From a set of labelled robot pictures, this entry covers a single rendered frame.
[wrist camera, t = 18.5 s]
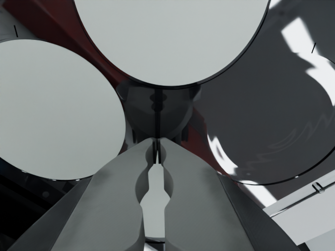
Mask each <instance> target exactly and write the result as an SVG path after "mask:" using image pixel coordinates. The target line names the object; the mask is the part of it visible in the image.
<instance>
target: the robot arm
mask: <svg viewBox="0 0 335 251"><path fill-rule="evenodd" d="M157 150H158V159H159V164H161V165H162V167H163V168H164V190H165V191H166V193H167V194H168V195H169V197H170V201H169V202H168V204H167V205H166V207H165V210H164V215H165V246H166V251H301V250H300V249H299V248H298V246H297V245H296V244H295V243H294V242H293V240H292V239H291V238H290V237H289V236H288V235H287V234H286V232H285V231H284V230H283V229H282V228H281V227H280V226H279V225H278V224H277V223H276V222H275V221H274V220H273V219H272V218H271V217H270V216H269V215H268V214H267V213H266V212H264V211H263V210H262V209H261V208H260V207H259V206H258V205H257V204H256V203H255V202H254V201H253V200H252V199H251V198H250V197H249V196H248V195H247V194H246V193H244V192H243V191H242V190H241V189H240V188H239V187H238V186H237V185H236V184H235V183H234V182H233V181H232V180H231V179H230V178H229V177H228V176H227V175H219V174H218V173H217V172H216V171H215V170H214V169H213V168H212V167H211V166H210V165H209V164H208V163H207V162H205V161H204V160H203V159H201V158H200V157H198V156H197V155H195V154H193V153H191V152H190V151H188V150H186V149H185V148H183V147H181V146H179V145H178V144H176V143H174V142H173V141H171V140H169V139H167V138H166V137H161V138H153V137H150V138H147V139H145V140H143V141H142V142H140V143H138V144H137V145H135V146H133V147H132V148H130V149H128V150H127V151H125V152H123V153H121V154H120V155H118V156H117V157H115V158H114V159H112V160H111V161H109V162H108V163H107V164H105V165H104V166H103V167H102V168H100V169H99V170H98V171H97V172H96V173H95V174H94V175H93V176H92V177H91V178H90V179H87V178H83V179H82V180H81V181H80V182H79V183H78V184H76V185H75V186H74V187H73V188H72V189H71V190H70V191H69V192H68V193H67V194H66V195H64V196H63V197H62V198H61V199H60V200H59V201H58V202H57V203H56V204H55V205H54V206H52V207H51V208H50V209H49V210H48V211H47V212H46V213H45V214H44V215H43V216H41V217H40V218H39V219H38V220H37V221H36V222H35V223H34V224H33V225H32V226H31V227H30V228H28V229H27V230H26V231H25V232H24V233H23V234H22V235H21V236H20V237H19V238H18V239H17V240H16V241H15V242H14V243H13V244H12V245H11V247H10V248H9V249H8V250H7V251H144V247H145V229H144V218H143V210H142V207H141V206H140V203H141V200H142V199H143V197H144V196H145V194H146V193H147V192H148V190H149V176H148V172H149V170H150V169H151V167H152V166H153V164H156V160H157Z"/></svg>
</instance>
